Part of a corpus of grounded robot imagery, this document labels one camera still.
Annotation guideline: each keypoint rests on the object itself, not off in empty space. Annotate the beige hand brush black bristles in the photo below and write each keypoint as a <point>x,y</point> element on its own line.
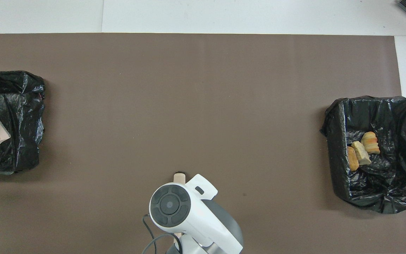
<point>179,177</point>

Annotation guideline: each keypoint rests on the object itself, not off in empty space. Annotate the brown waffle sponge piece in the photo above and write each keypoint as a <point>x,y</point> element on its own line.
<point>352,158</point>

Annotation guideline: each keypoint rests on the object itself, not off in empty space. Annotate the pale cream sponge piece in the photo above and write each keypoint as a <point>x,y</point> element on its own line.
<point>361,153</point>

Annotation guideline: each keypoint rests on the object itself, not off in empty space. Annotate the orange striped sponge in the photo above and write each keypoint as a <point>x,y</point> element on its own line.
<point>370,142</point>

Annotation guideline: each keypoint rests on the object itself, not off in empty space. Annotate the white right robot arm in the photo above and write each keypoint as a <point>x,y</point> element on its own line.
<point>196,215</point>

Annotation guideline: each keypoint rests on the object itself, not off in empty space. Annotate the black bag lined bin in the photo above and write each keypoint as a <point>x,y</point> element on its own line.
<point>393,183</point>
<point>19,102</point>

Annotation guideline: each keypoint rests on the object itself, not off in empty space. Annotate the brown table mat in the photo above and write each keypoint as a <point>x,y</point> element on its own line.
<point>189,106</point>

